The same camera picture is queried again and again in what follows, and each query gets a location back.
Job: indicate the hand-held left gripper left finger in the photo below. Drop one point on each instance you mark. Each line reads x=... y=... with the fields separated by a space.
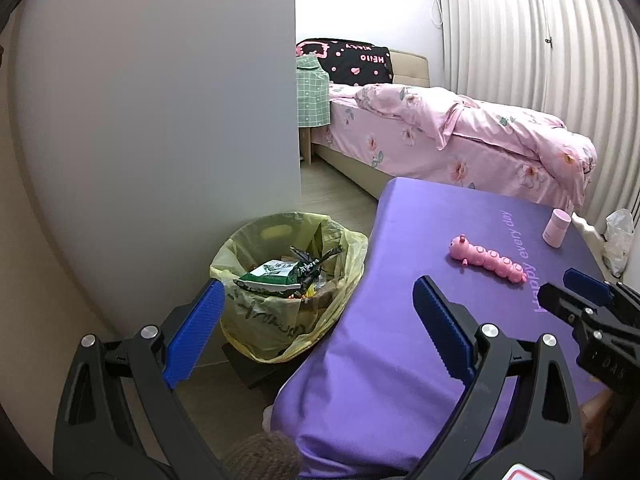
x=195 y=330

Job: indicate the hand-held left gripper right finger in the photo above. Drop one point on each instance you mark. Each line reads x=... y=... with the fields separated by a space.
x=442 y=327

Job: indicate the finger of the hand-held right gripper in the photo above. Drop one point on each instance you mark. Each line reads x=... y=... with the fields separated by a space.
x=560 y=302
x=590 y=285

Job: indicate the bin with yellow bag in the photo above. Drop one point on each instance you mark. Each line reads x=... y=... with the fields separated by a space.
x=250 y=320

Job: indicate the green white snack packet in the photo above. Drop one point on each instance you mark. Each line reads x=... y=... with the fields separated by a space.
x=270 y=275

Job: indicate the black wrapper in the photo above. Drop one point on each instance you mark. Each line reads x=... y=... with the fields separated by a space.
x=312 y=265

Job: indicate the person's left hand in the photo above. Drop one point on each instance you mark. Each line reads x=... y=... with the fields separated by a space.
x=260 y=460

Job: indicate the white plastic bag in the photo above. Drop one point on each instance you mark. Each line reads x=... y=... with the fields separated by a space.
x=617 y=240

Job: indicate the small pink cup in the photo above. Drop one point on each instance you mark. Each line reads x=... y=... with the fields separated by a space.
x=556 y=227

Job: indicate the purple table mat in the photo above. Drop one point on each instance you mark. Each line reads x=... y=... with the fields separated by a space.
x=400 y=270

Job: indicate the pink caterpillar toy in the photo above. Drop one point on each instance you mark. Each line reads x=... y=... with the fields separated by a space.
x=487 y=260

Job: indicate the pink floral duvet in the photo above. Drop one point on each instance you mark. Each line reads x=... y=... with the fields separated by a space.
x=500 y=120

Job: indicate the bed with pink floral quilt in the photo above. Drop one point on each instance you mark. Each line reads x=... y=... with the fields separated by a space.
x=390 y=135

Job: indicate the wooden bedside table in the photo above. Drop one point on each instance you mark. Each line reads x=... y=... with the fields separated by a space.
x=306 y=142

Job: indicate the green checked cloth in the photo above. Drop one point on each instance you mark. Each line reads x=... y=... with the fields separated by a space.
x=312 y=95

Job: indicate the white pleated curtain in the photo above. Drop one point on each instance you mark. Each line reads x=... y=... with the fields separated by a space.
x=525 y=30

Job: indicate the black pillow pink print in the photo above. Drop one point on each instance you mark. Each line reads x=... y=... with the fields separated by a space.
x=350 y=60

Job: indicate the beige bed frame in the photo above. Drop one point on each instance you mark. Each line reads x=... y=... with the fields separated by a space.
x=350 y=170

